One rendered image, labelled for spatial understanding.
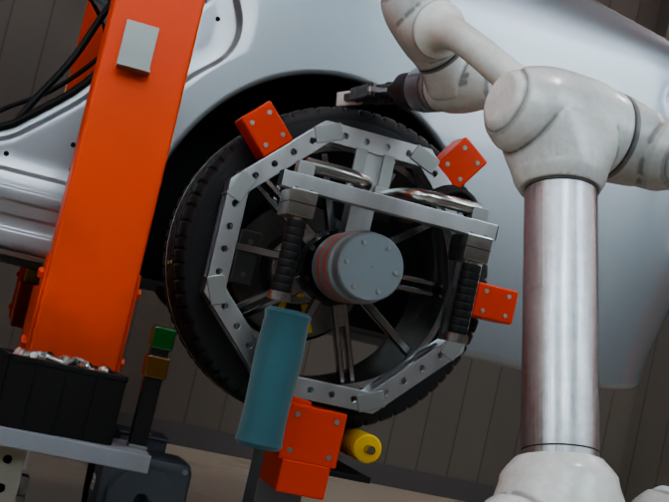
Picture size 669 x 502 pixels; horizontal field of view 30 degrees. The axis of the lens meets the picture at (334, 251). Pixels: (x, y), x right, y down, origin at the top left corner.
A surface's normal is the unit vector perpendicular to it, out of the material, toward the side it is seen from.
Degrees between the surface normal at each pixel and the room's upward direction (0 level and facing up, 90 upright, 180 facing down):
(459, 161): 90
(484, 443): 90
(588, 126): 78
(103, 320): 90
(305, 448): 90
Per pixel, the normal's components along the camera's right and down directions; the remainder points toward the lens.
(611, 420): 0.32, 0.00
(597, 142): 0.52, -0.17
